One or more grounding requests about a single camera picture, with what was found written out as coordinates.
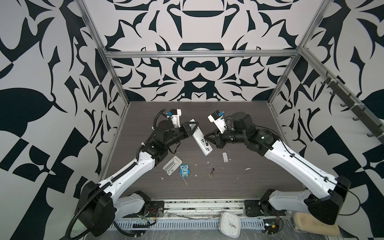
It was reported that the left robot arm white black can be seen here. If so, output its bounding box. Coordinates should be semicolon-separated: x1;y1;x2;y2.
64;120;199;240

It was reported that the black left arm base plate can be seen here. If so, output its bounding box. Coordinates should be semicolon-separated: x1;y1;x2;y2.
145;201;165;218

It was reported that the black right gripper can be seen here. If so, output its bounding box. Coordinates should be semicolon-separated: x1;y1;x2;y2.
204;125;249;149

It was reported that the white remote battery lid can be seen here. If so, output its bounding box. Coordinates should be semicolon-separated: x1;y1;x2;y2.
222;153;229;163

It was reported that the aluminium frame corner post left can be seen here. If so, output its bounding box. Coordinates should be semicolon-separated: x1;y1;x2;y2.
75;0;130;106

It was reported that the blue owl toy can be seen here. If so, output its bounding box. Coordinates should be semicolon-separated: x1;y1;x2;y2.
180;164;190;178

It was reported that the aluminium frame corner post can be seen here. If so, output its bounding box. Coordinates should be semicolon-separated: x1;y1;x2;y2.
75;0;130;106
268;0;333;106

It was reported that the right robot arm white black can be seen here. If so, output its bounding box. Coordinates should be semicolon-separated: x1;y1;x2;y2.
204;111;351;225

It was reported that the aluminium frame corner post right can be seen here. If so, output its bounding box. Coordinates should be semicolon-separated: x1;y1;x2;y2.
268;0;333;106

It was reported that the white battery cover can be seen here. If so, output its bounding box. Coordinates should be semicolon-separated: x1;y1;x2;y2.
163;156;183;176

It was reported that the beige foam pad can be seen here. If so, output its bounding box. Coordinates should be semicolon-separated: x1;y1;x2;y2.
293;212;341;237

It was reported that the small green circuit board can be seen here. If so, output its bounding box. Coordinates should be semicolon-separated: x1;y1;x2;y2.
263;219;281;236

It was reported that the aluminium frame top bar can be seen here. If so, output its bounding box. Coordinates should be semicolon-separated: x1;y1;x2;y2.
106;50;295;59

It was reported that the white slotted cable duct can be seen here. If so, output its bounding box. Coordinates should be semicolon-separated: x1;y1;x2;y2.
117;219;265;231

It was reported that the white square clock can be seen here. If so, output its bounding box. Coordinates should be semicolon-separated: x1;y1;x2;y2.
219;212;241;238

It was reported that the white remote control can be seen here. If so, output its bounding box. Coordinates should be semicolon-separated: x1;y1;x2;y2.
193;127;213;156

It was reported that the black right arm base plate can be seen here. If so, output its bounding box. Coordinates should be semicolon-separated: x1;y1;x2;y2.
244;200;270;217

